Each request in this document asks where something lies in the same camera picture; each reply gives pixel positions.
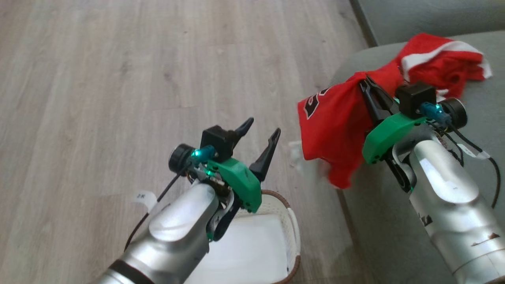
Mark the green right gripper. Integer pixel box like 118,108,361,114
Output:
359,76,428,165

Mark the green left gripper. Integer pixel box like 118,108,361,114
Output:
205,117,281,214

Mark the red and white jersey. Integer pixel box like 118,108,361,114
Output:
297,33,493,190

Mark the grey-green sofa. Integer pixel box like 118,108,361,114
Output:
327,30,505,284

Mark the white laundry basket brown rim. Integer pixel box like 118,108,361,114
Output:
185,189,302,284

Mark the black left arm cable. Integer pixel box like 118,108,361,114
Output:
123,168,190,252

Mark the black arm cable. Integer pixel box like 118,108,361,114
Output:
428,118,501,209
123,168,190,252

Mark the white cable label tag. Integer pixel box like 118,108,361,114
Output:
132,191,157,211
458,144,490,160

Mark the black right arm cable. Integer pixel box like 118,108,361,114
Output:
428,118,501,209

